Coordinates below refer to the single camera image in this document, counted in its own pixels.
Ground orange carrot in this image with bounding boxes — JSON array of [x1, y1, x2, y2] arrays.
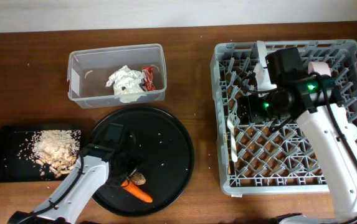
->
[[121, 180, 153, 203]]

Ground white plastic fork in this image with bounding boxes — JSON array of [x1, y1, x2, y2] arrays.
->
[[227, 113, 238, 162]]

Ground grey plate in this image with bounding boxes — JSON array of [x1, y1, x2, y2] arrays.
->
[[253, 40, 277, 91]]

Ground pink bowl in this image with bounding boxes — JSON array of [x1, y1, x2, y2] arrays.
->
[[308, 62, 331, 76]]

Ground white tissue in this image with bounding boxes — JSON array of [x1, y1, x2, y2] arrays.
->
[[113, 65, 146, 103], [105, 73, 119, 87]]

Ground red snack wrapper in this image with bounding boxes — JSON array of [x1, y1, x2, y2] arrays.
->
[[142, 66, 156, 91]]

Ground wooden chopstick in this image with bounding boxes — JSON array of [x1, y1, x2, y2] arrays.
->
[[225, 133, 231, 175]]

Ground peanut shell scraps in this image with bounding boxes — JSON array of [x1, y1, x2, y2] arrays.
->
[[34, 156, 77, 179]]

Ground light blue cup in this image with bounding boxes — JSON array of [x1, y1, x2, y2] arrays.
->
[[346, 123, 357, 141]]

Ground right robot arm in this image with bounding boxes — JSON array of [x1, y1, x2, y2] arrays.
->
[[239, 47, 357, 223]]

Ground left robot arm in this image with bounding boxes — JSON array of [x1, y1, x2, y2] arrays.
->
[[8, 123, 142, 223]]

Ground grey dishwasher rack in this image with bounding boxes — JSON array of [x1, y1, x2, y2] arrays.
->
[[210, 39, 357, 197]]

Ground brown walnut shell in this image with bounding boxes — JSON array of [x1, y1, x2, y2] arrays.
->
[[130, 172, 146, 185]]

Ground round black tray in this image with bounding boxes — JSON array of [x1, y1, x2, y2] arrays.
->
[[87, 106, 194, 217]]

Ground white rice pile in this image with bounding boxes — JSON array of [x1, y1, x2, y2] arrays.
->
[[16, 129, 81, 166]]

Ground black rectangular tray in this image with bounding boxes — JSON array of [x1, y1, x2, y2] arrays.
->
[[0, 123, 81, 183]]

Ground clear plastic bin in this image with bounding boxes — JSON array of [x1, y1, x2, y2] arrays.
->
[[67, 44, 167, 109]]

